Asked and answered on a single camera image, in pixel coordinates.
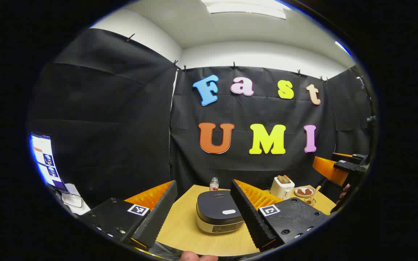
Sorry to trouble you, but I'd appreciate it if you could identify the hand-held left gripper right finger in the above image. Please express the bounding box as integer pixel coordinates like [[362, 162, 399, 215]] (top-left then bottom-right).
[[230, 179, 331, 252]]

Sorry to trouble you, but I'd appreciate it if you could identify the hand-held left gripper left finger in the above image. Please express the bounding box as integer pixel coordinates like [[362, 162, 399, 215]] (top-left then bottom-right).
[[80, 180, 178, 250]]

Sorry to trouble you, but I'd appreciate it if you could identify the wooden spoon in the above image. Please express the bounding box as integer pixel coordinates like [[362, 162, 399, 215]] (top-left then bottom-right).
[[309, 186, 322, 203]]

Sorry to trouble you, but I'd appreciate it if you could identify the white round plate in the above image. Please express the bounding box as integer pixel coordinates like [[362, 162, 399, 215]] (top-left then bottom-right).
[[294, 186, 316, 198]]

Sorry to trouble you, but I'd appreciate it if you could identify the white toaster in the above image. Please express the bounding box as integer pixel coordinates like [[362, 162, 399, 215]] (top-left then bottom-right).
[[270, 175, 295, 200]]

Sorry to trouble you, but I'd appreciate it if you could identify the black stand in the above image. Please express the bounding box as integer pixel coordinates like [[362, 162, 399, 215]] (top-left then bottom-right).
[[356, 76, 377, 125]]

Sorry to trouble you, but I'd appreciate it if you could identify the computer monitor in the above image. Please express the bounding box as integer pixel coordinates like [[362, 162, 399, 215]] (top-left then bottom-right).
[[29, 132, 69, 192]]

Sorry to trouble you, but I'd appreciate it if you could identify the ceiling light panel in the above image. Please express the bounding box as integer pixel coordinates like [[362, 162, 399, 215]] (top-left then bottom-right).
[[201, 0, 287, 20]]

